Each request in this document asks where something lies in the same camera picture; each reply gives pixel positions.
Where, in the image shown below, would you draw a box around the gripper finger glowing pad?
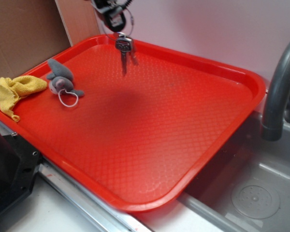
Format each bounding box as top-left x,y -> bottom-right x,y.
91,0 -> 127,32

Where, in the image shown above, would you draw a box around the silver keys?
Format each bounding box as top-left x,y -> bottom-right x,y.
101,7 -> 139,77

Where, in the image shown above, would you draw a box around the grey plush mouse toy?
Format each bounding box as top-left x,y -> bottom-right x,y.
46,58 -> 84,108

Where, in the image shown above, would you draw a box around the brown cardboard panel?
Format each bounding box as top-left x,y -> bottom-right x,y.
0,0 -> 100,78

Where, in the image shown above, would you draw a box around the red plastic tray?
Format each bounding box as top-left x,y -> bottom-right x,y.
0,36 -> 265,212

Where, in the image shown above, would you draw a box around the yellow cloth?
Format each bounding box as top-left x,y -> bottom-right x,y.
0,75 -> 48,122

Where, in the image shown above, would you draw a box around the grey faucet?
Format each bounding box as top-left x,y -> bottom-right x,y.
261,43 -> 290,141

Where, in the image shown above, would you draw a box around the grey sink basin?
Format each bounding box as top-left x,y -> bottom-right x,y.
179,113 -> 290,232

